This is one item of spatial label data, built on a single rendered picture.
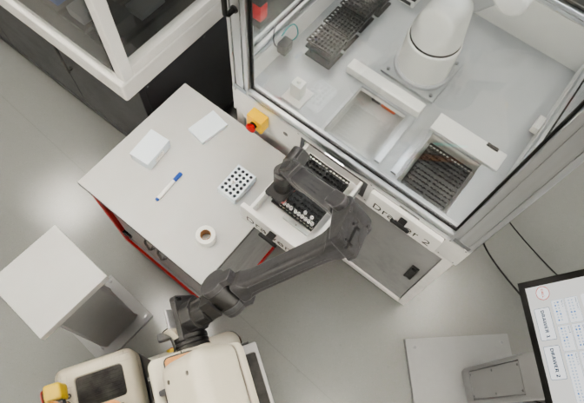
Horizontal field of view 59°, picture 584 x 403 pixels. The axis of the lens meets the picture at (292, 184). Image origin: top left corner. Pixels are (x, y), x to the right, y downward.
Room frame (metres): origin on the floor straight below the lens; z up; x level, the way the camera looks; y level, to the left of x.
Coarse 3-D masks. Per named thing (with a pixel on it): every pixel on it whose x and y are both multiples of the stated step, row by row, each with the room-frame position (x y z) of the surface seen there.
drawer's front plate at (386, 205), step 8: (376, 192) 0.75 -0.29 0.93; (368, 200) 0.75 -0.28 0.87; (376, 200) 0.73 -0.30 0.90; (384, 200) 0.73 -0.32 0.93; (376, 208) 0.73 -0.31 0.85; (384, 208) 0.71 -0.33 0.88; (392, 208) 0.70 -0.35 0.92; (400, 208) 0.70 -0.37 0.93; (384, 216) 0.71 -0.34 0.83; (392, 216) 0.69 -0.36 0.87; (400, 216) 0.68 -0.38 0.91; (408, 216) 0.68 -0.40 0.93; (408, 224) 0.66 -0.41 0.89; (416, 224) 0.65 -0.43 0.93; (416, 232) 0.64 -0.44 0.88; (424, 232) 0.63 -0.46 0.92; (432, 232) 0.63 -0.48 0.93; (416, 240) 0.63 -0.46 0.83; (424, 240) 0.62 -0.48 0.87; (432, 240) 0.61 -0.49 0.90; (440, 240) 0.61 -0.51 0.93; (432, 248) 0.60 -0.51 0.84
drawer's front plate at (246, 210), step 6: (246, 204) 0.65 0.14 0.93; (246, 210) 0.63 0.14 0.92; (252, 210) 0.63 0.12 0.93; (246, 216) 0.63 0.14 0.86; (252, 216) 0.62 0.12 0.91; (258, 216) 0.61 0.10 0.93; (258, 222) 0.60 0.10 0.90; (264, 222) 0.59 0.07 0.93; (270, 222) 0.60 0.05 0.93; (258, 228) 0.60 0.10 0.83; (264, 228) 0.59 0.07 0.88; (270, 228) 0.58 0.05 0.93; (276, 228) 0.58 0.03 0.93; (264, 234) 0.59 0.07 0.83; (276, 234) 0.56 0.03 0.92; (282, 234) 0.56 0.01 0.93; (276, 240) 0.56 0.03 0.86; (282, 240) 0.55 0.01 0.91; (288, 240) 0.54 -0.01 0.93; (288, 246) 0.54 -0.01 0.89; (294, 246) 0.53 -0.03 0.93
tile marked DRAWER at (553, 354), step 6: (546, 348) 0.28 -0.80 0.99; (552, 348) 0.28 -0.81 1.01; (558, 348) 0.28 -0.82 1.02; (546, 354) 0.27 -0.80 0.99; (552, 354) 0.27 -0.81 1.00; (558, 354) 0.27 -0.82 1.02; (546, 360) 0.25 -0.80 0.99; (552, 360) 0.25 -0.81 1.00; (558, 360) 0.25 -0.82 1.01; (552, 366) 0.24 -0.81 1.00; (558, 366) 0.24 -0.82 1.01; (564, 366) 0.24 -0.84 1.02; (552, 372) 0.22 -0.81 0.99; (558, 372) 0.22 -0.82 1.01; (564, 372) 0.22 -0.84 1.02; (552, 378) 0.20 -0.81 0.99; (558, 378) 0.20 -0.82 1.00; (564, 378) 0.20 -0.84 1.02
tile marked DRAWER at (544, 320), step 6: (534, 312) 0.39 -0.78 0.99; (540, 312) 0.39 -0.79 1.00; (546, 312) 0.39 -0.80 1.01; (540, 318) 0.37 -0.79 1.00; (546, 318) 0.37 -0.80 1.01; (552, 318) 0.37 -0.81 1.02; (540, 324) 0.35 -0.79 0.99; (546, 324) 0.35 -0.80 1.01; (552, 324) 0.35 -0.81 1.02; (540, 330) 0.34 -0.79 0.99; (546, 330) 0.34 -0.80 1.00; (552, 330) 0.33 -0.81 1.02; (546, 336) 0.32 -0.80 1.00; (552, 336) 0.32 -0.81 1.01
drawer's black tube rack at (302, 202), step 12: (312, 156) 0.87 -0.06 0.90; (312, 168) 0.83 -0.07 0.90; (324, 168) 0.83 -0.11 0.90; (324, 180) 0.79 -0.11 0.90; (336, 180) 0.79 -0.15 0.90; (300, 192) 0.74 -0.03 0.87; (276, 204) 0.69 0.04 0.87; (300, 204) 0.70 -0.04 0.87; (312, 204) 0.69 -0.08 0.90; (312, 228) 0.61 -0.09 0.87
